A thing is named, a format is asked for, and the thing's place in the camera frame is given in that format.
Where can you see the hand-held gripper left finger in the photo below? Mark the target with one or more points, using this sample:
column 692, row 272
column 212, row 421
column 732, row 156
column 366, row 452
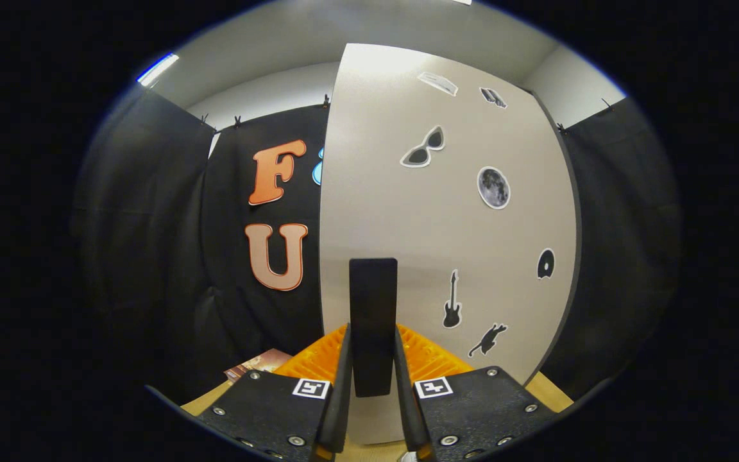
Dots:
column 340, row 410

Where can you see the beige shoe cabinet door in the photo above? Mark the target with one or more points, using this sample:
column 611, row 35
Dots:
column 408, row 224

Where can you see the black backdrop cloth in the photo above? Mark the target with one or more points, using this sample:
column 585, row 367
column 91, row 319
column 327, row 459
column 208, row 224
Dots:
column 151, row 256

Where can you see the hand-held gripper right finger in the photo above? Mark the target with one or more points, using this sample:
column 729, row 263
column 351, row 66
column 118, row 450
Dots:
column 408, row 417

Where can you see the brown book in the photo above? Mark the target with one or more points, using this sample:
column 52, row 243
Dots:
column 260, row 364

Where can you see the narrow ceiling light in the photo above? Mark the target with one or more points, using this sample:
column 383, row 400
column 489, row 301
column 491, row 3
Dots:
column 158, row 69

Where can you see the row of small black clips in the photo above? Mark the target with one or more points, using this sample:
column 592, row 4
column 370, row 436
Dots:
column 237, row 121

